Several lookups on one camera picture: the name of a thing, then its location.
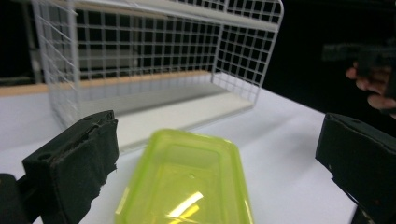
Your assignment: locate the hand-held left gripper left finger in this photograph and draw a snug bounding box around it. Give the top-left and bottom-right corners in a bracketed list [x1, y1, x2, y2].
[21, 109, 120, 224]

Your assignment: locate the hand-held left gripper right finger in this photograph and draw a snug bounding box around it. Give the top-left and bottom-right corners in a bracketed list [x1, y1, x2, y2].
[315, 112, 396, 224]

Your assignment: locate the yellow-green plastic container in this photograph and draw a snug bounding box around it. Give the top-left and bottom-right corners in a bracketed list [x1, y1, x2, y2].
[114, 128, 255, 224]

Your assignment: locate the white wire mesh shelf rack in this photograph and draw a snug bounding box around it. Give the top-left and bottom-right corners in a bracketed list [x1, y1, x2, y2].
[31, 0, 285, 154]

